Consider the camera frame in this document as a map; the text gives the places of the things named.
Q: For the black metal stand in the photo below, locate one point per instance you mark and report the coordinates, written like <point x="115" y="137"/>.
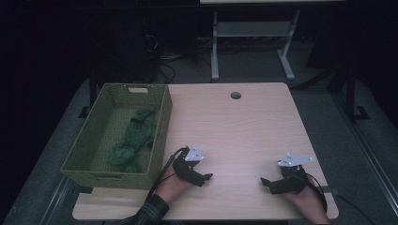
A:
<point x="351" y="93"/>

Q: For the grey tape strip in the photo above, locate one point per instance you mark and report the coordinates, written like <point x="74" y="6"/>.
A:
<point x="329" y="190"/>

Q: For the green fleece pet garment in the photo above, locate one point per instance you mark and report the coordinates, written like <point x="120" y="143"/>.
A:
<point x="136" y="134"/>

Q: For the person's left hand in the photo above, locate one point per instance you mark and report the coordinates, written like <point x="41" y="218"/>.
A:
<point x="170" y="189"/>

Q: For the metal floor rail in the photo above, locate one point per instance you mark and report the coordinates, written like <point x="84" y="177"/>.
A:
<point x="369" y="150"/>
<point x="54" y="203"/>

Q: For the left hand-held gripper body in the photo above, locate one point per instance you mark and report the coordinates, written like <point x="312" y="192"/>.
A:
<point x="184" y="170"/>

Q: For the white metal rack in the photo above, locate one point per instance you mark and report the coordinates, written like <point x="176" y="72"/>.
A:
<point x="250" y="29"/>

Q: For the person's right hand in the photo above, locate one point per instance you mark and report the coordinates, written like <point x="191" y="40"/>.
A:
<point x="311" y="206"/>

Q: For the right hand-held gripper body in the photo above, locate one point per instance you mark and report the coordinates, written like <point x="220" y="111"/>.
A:
<point x="291" y="182"/>

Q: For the green woven basket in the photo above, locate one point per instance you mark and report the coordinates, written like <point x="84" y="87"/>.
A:
<point x="94" y="146"/>

